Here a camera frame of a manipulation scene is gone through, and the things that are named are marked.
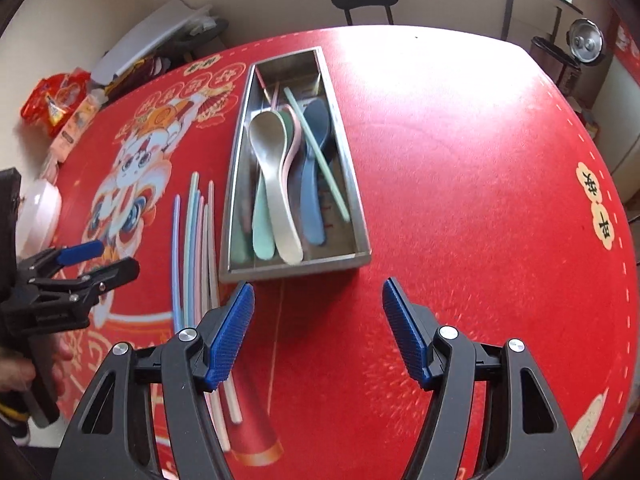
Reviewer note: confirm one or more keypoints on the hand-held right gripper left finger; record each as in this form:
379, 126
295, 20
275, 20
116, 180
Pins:
232, 340

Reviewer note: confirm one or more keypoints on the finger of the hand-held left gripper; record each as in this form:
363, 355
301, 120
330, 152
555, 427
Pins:
80, 252
110, 272

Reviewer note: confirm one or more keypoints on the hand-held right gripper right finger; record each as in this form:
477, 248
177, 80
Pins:
405, 335

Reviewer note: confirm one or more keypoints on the blue chopstick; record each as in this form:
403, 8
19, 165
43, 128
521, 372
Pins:
175, 260

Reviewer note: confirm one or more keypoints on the pale pink chopstick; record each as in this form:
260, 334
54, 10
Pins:
212, 260

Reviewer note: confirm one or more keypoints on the stainless steel utensil tray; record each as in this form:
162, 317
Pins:
325, 260

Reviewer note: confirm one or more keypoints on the beige plastic spoon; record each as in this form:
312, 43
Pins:
280, 210

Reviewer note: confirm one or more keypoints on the blue plastic spoon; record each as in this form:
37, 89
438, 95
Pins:
312, 210

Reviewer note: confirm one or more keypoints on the pink plastic spoon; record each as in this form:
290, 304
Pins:
295, 145

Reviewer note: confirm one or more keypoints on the person's left hand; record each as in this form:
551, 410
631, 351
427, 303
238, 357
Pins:
62, 365

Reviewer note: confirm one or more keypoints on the white round container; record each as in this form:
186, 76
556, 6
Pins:
40, 210

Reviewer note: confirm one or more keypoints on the beige printed box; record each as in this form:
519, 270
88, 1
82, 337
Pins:
75, 125

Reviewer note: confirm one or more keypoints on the red snack bag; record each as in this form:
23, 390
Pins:
50, 100

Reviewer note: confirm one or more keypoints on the red printed tablecloth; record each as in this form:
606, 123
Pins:
450, 185

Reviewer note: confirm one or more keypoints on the white board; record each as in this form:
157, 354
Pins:
145, 40

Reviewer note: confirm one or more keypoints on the dark round stool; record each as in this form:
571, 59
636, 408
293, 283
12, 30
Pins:
210, 35

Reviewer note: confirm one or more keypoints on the cream refrigerator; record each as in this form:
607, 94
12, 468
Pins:
625, 125

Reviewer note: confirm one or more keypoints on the electric pressure cooker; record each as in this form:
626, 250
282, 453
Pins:
585, 42

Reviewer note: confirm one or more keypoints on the red fridge cover cloth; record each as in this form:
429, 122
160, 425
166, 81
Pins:
631, 45

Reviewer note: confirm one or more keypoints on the black metal rack frame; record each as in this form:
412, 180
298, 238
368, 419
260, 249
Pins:
510, 10

